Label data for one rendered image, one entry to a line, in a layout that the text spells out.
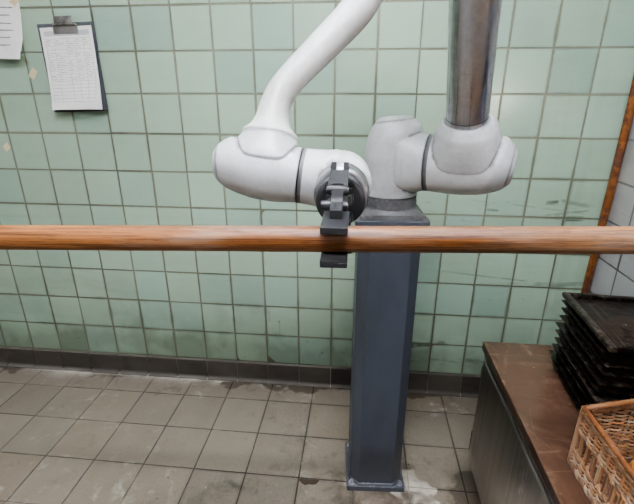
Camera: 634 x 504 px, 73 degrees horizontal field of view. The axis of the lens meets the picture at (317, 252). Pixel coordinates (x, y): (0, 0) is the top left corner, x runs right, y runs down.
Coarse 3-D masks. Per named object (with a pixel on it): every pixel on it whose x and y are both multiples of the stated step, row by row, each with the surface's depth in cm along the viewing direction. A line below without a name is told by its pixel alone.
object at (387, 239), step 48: (0, 240) 50; (48, 240) 49; (96, 240) 49; (144, 240) 48; (192, 240) 48; (240, 240) 48; (288, 240) 47; (336, 240) 47; (384, 240) 46; (432, 240) 46; (480, 240) 46; (528, 240) 45; (576, 240) 45; (624, 240) 44
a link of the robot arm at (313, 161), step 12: (312, 156) 74; (324, 156) 74; (336, 156) 74; (348, 156) 74; (300, 168) 74; (312, 168) 73; (324, 168) 73; (360, 168) 72; (300, 180) 74; (312, 180) 74; (300, 192) 75; (312, 192) 74; (312, 204) 77
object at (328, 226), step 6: (324, 216) 49; (342, 216) 49; (348, 216) 49; (324, 222) 47; (330, 222) 47; (336, 222) 47; (342, 222) 47; (348, 222) 47; (324, 228) 45; (330, 228) 45; (336, 228) 45; (342, 228) 45; (330, 234) 45; (336, 234) 45; (342, 234) 45
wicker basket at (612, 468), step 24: (600, 408) 86; (624, 408) 86; (576, 432) 89; (600, 432) 81; (624, 432) 88; (576, 456) 89; (600, 456) 81; (624, 456) 90; (600, 480) 87; (624, 480) 73
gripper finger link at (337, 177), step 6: (336, 162) 58; (348, 162) 58; (348, 168) 57; (330, 174) 55; (336, 174) 55; (342, 174) 55; (348, 174) 56; (330, 180) 53; (336, 180) 53; (342, 180) 53; (330, 186) 51; (336, 186) 51; (342, 186) 51; (330, 192) 51
